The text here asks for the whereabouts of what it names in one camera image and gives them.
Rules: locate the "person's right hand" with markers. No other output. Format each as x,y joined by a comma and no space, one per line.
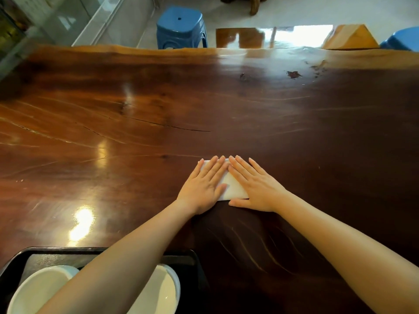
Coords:
260,192

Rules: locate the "person's left hand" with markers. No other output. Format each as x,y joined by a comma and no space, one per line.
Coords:
199,191

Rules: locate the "person's left little finger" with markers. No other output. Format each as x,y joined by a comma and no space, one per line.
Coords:
197,168

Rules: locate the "person's right middle finger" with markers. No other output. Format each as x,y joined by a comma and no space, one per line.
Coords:
241,170

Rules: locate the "person's right thumb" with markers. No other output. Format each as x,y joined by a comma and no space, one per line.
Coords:
239,203

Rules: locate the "person's left thumb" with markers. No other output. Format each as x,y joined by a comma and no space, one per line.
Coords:
222,192

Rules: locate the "person's left middle finger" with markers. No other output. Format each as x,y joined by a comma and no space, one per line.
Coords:
216,168

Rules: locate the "person's right little finger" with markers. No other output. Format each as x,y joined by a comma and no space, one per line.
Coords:
259,168

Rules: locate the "white napkin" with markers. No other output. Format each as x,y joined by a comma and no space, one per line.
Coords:
234,189

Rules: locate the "person's left forearm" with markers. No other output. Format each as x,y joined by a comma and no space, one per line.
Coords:
131,258

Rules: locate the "person's right forearm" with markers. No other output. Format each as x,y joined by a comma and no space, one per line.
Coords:
347,251

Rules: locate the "black serving tray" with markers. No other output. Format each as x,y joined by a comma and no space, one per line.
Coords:
193,274

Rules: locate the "white bowl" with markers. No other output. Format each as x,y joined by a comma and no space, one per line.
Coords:
39,291
160,291

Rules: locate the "glossy wooden bench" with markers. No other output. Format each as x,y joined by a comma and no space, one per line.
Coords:
294,37

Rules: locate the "blue plastic stool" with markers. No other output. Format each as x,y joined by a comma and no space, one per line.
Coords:
181,26
404,39

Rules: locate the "dark wooden furniture leg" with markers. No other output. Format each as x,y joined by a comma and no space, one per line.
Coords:
255,4

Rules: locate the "glass display cabinet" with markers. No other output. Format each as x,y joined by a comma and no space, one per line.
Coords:
49,22

